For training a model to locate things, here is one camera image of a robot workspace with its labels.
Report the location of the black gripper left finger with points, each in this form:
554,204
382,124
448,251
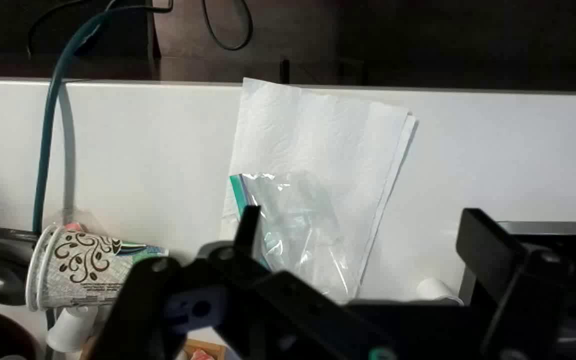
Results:
249,312

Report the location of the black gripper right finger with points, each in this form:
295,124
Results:
549,307

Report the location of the patterned paper coffee cup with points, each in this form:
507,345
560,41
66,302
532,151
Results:
79,266

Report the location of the clear zip bag green seal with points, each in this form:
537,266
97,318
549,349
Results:
301,226

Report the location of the small white creamer cup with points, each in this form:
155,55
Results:
68,330

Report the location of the clear zip plastic bag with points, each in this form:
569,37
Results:
341,147

